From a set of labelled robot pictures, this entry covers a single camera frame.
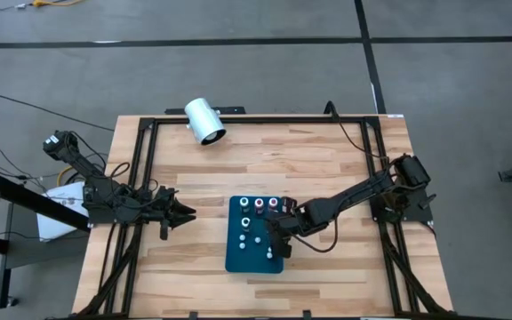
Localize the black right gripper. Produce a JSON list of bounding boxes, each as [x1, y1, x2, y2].
[[266, 197, 313, 260]]

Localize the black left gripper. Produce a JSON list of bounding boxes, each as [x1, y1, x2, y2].
[[151, 185, 197, 241]]

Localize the teal plastic bin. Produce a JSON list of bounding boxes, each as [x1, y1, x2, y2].
[[224, 195, 284, 275]]

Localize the white cylinder lamp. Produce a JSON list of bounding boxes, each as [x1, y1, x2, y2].
[[183, 97, 228, 147]]

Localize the white paper sheet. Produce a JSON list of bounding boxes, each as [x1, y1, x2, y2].
[[36, 183, 91, 243]]

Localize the black desk beam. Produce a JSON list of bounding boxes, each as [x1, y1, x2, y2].
[[0, 171, 91, 232]]

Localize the black aluminium table frame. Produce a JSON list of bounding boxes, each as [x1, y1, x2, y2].
[[71, 115, 455, 320]]

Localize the yellow coiled cable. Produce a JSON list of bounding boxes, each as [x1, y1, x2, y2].
[[56, 164, 76, 186]]

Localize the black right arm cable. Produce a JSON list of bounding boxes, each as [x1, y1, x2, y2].
[[298, 100, 393, 254]]

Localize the black floor cable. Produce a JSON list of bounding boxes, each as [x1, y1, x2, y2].
[[0, 94, 116, 132]]

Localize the yellow floor cable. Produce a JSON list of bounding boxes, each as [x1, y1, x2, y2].
[[32, 0, 84, 8]]

